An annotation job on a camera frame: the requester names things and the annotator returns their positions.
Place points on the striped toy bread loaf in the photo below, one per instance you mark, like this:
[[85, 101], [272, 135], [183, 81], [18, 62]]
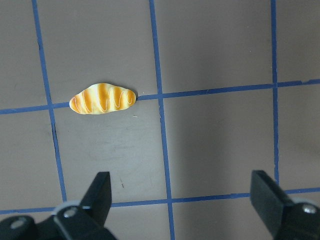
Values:
[[102, 98]]

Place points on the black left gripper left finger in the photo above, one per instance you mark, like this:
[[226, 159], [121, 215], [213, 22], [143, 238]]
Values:
[[84, 220]]

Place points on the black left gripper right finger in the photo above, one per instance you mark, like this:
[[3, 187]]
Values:
[[285, 218]]

